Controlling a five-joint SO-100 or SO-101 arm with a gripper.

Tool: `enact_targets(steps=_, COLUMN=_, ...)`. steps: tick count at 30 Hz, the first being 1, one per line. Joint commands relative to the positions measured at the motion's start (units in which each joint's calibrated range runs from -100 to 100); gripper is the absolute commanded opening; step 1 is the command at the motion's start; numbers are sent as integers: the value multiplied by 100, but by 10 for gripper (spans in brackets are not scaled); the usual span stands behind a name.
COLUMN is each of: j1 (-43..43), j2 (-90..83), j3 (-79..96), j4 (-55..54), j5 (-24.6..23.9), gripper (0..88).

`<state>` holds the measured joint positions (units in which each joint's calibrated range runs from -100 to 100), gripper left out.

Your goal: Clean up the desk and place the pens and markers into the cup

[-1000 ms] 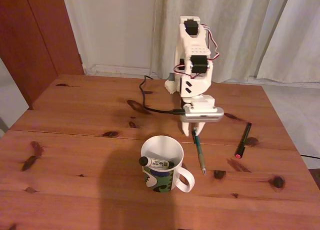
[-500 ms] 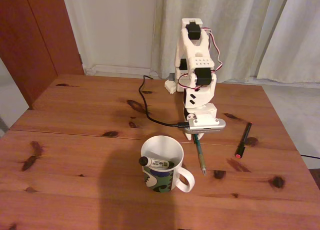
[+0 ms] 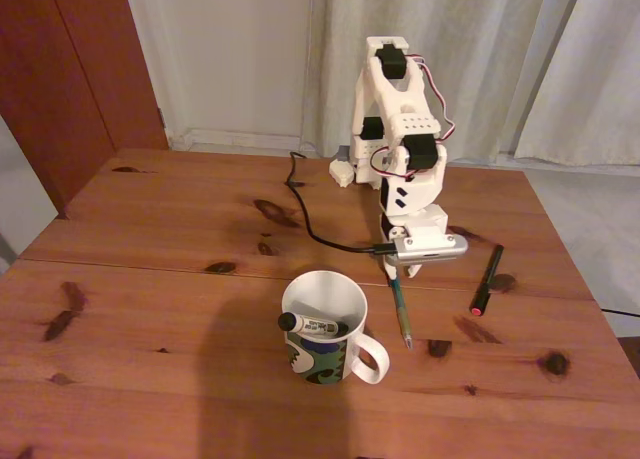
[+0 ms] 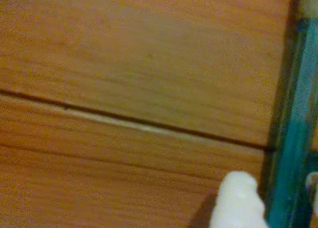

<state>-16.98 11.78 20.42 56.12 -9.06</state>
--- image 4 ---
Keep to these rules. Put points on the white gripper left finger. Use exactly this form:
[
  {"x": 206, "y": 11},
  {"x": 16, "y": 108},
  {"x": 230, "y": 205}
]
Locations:
[{"x": 236, "y": 205}]

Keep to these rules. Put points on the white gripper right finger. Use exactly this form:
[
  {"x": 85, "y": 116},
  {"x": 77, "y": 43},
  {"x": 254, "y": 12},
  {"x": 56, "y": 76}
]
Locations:
[{"x": 313, "y": 180}]

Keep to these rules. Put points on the teal mechanical pencil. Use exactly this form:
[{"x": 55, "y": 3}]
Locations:
[{"x": 295, "y": 113}]

